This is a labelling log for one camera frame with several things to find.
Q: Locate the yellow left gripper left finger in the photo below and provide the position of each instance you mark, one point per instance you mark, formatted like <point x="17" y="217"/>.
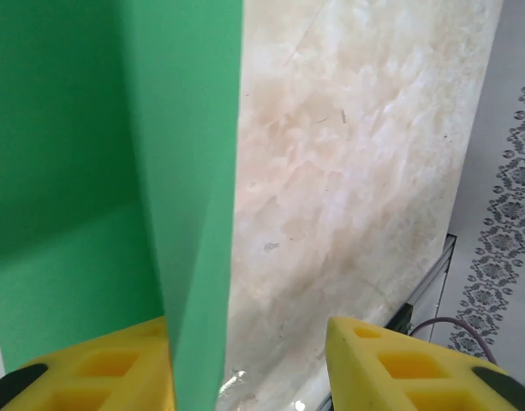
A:
<point x="73" y="381"/>

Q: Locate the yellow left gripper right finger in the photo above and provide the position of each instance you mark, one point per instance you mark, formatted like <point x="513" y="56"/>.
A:
<point x="373" y="385"/>

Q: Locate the green paper sheet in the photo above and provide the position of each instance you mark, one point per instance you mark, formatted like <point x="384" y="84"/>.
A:
<point x="95" y="150"/>

